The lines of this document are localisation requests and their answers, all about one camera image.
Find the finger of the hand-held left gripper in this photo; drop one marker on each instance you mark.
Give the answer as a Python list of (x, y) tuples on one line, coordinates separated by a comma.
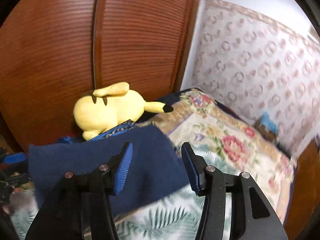
[(15, 159)]

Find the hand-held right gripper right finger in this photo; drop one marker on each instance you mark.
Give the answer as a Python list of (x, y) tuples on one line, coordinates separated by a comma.
[(193, 172)]

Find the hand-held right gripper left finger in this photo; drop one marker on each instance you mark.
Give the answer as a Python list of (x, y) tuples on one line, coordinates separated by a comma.
[(123, 170)]

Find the navy blue t-shirt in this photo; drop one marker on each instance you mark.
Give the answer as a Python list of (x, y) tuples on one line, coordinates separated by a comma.
[(150, 155)]

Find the floral leaf bed blanket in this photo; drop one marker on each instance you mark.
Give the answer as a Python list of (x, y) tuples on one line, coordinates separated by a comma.
[(225, 155)]

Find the yellow plush toy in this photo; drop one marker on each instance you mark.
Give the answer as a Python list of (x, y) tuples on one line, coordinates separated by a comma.
[(112, 110)]

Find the blue object on box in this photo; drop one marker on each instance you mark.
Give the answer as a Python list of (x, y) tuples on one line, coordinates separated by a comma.
[(268, 123)]

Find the wooden louvred wardrobe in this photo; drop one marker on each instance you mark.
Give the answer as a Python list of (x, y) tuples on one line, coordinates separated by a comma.
[(50, 55)]

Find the wooden cabinet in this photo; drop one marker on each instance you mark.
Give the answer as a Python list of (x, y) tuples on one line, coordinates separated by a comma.
[(307, 180)]

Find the circle patterned curtain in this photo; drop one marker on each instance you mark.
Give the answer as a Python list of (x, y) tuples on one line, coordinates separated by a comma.
[(250, 55)]

